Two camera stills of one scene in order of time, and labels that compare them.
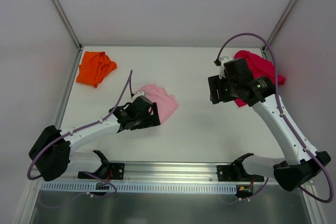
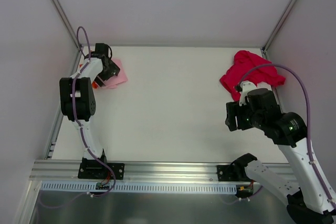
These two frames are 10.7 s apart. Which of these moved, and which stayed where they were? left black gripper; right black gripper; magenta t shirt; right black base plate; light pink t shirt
Moved: right black gripper; light pink t shirt; left black gripper
Stayed: magenta t shirt; right black base plate
